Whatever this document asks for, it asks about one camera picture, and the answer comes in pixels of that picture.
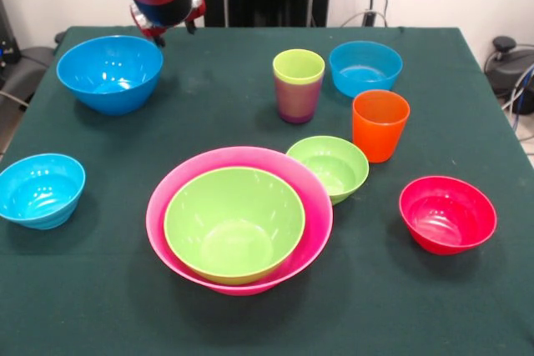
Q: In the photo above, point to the purple cup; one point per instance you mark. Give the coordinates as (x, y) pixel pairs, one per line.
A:
(298, 104)

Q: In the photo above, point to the large pink bowl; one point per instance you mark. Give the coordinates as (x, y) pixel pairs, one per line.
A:
(158, 223)

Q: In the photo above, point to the small red-pink bowl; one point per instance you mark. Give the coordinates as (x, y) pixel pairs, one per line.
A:
(446, 218)

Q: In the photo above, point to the black wheel base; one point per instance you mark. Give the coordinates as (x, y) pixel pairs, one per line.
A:
(509, 68)
(25, 72)

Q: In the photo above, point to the lime green cup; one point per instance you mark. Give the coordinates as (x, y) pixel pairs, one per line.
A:
(298, 67)

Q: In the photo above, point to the orange cup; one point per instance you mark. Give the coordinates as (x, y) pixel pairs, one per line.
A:
(380, 131)

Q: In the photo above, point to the medium blue bowl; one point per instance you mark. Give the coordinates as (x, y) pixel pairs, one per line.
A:
(365, 72)

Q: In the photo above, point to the large green bowl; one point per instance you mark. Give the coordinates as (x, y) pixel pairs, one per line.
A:
(234, 223)

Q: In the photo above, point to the small green bowl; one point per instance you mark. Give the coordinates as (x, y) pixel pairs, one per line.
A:
(334, 164)

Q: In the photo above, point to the dark green table cloth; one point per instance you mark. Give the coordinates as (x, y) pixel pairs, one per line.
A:
(375, 306)

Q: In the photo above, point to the small light blue bowl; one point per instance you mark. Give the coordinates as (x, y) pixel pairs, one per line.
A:
(42, 193)

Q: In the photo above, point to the large blue bowl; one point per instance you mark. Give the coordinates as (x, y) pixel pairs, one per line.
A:
(108, 81)

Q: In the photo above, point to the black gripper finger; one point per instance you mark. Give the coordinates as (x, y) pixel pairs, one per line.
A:
(191, 27)
(158, 40)

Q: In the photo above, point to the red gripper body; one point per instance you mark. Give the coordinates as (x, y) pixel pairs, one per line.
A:
(198, 7)

